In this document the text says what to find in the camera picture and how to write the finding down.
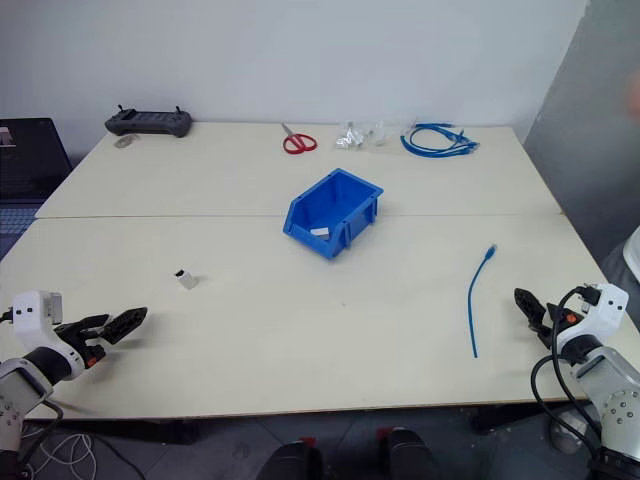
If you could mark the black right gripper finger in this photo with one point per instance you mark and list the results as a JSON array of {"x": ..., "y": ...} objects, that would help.
[
  {"x": 531, "y": 305},
  {"x": 554, "y": 312}
]

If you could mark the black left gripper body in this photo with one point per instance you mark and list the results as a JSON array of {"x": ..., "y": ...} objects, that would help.
[{"x": 86, "y": 345}]

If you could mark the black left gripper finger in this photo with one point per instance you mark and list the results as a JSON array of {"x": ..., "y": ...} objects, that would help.
[
  {"x": 126, "y": 322},
  {"x": 84, "y": 322}
]

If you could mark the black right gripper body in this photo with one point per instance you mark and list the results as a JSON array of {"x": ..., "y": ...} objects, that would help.
[{"x": 560, "y": 324}]

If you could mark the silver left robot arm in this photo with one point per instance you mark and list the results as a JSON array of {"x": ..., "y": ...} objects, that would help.
[{"x": 20, "y": 385}]

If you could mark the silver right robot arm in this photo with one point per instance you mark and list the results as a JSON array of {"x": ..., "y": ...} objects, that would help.
[{"x": 612, "y": 395}]

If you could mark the white rounded object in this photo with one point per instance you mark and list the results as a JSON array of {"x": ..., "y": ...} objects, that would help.
[{"x": 633, "y": 260}]

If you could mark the blue grid crate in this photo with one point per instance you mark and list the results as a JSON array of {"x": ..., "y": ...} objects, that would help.
[{"x": 14, "y": 225}]

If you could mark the black equipment case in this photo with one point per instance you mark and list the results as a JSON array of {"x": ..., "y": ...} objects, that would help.
[{"x": 30, "y": 155}]

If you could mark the dark rounded shape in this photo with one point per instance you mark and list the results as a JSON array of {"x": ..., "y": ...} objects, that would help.
[
  {"x": 407, "y": 455},
  {"x": 292, "y": 462}
]

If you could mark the dark grey remote controller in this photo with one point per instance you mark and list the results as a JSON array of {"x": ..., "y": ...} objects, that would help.
[{"x": 148, "y": 122}]

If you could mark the blue plastic storage bin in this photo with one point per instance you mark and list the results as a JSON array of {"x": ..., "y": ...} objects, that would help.
[{"x": 345, "y": 197}]

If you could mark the clear plastic bag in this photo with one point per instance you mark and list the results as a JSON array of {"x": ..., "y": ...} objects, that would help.
[{"x": 381, "y": 134}]

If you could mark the clear bag of couplers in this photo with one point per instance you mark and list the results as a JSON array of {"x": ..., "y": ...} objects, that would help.
[{"x": 351, "y": 137}]

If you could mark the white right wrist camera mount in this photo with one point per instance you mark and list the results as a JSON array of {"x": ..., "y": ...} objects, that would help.
[{"x": 602, "y": 312}]

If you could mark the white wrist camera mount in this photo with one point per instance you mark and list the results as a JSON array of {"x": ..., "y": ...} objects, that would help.
[
  {"x": 602, "y": 312},
  {"x": 30, "y": 320}
]

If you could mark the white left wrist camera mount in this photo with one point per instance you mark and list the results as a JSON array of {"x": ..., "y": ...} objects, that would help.
[{"x": 30, "y": 320}]

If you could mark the black table frame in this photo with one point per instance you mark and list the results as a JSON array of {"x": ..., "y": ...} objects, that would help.
[{"x": 150, "y": 430}]

